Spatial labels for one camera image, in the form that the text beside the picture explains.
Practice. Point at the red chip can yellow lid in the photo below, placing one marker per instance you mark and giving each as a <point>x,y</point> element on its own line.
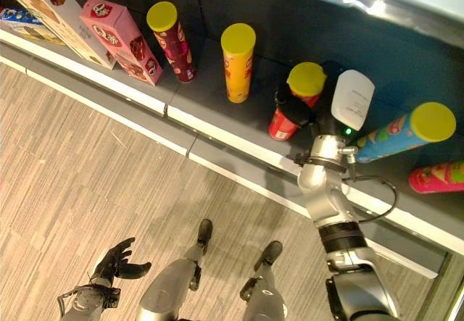
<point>295,100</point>

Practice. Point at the orange chip can yellow lid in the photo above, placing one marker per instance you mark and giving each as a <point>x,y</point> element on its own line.
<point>237,63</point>

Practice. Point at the blue chip can yellow lid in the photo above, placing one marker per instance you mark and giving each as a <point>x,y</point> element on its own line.
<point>406,132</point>

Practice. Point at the pink snack box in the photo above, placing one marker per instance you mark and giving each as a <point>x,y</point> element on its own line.
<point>123,42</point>

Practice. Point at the maroon chip can yellow lid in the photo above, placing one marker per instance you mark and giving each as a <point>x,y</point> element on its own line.
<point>174,42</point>

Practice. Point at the pink chip can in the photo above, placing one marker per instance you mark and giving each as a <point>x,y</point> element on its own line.
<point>438,178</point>

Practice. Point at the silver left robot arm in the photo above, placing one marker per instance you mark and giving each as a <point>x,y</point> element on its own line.
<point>87,301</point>

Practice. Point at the grey store shelf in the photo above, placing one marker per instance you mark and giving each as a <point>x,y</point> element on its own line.
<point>253,82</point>

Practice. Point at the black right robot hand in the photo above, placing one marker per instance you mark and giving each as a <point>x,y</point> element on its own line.
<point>353,100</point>

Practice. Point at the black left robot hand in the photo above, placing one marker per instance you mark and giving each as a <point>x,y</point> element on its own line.
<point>117,263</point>

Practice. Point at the silver right robot leg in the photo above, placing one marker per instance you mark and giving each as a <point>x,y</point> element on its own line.
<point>262,284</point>

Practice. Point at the blue white snack box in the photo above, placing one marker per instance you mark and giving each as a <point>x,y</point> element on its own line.
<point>25,24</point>

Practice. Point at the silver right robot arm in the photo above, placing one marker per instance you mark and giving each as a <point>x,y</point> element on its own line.
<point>342,234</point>

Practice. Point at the cream cookie box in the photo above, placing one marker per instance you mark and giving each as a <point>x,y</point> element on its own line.
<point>54,16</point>

